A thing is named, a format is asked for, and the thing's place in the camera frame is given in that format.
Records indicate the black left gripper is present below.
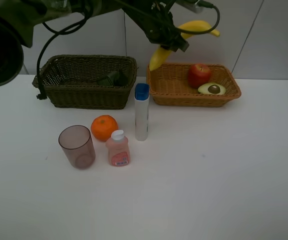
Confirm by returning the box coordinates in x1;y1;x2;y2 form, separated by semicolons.
143;7;189;52

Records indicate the yellow banana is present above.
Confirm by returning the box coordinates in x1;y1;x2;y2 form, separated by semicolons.
149;20;211;71

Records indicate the red apple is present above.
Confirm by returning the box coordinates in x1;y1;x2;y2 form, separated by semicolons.
187;63;211;89

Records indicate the halved avocado with pit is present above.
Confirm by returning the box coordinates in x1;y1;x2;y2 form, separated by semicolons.
198;82;226;95

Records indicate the white bottle with blue cap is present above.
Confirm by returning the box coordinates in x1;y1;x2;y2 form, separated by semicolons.
134;83;149;141

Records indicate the dark green rectangular bottle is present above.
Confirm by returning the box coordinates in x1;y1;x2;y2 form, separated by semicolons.
96;70;128;87

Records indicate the dark green left robot arm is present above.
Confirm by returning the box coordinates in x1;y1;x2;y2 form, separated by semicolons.
0;0;189;86

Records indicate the orange wicker basket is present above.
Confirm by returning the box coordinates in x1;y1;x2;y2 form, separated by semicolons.
146;63;242;108

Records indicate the orange mandarin fruit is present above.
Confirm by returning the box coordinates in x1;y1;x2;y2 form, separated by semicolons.
90;115;119;142

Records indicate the dark brown wicker basket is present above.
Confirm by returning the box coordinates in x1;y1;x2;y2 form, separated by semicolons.
32;55;137;110

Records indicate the pink soap bottle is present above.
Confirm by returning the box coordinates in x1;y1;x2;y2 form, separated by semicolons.
106;130;130;167

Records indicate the translucent pink plastic cup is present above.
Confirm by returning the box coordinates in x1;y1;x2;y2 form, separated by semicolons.
58;125;96;170

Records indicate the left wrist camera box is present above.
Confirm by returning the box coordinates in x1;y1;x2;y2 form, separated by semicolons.
176;0;213;14

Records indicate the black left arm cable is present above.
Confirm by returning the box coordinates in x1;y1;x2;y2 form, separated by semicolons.
35;0;221;101

